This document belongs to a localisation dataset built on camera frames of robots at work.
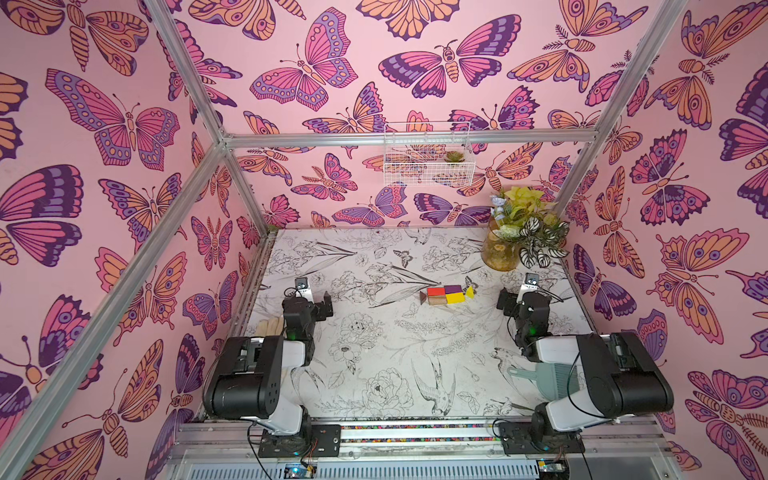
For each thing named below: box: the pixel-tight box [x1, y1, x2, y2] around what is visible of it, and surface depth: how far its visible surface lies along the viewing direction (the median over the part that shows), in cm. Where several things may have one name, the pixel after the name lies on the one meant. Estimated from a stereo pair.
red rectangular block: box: [427, 287, 446, 296], surface depth 103 cm
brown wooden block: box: [428, 296, 447, 305], surface depth 101 cm
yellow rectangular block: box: [446, 293, 465, 304], surface depth 102 cm
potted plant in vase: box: [482, 187, 570, 272], surface depth 97 cm
